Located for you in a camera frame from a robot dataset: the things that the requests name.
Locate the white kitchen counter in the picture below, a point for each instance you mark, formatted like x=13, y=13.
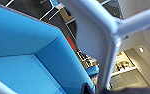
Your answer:
x=122, y=68

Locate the blue upholstered chair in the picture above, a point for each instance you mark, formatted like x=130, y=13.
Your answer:
x=27, y=56

